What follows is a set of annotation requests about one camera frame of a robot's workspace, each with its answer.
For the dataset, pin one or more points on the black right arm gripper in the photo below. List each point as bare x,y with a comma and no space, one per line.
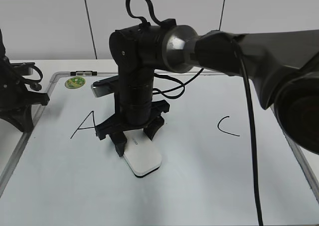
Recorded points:
130,117

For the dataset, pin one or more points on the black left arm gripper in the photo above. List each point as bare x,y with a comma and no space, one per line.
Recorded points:
18,93

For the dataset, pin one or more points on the white rectangular whiteboard eraser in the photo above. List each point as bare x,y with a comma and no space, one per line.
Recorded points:
141,155

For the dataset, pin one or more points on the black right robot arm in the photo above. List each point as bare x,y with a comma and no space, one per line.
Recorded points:
283,66

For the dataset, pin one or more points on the green round magnet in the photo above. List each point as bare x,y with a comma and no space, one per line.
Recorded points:
75,83

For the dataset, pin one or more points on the aluminium framed whiteboard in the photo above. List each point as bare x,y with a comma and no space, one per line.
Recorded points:
197,170

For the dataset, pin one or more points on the black silver marker clip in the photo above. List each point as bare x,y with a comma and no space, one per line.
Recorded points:
83,73

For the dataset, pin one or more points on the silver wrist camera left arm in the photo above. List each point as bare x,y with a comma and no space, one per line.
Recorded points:
23,68

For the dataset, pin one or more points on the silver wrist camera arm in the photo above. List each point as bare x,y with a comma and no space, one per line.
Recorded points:
23,68
105,86

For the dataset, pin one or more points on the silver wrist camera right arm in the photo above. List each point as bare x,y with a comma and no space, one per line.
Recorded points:
105,86

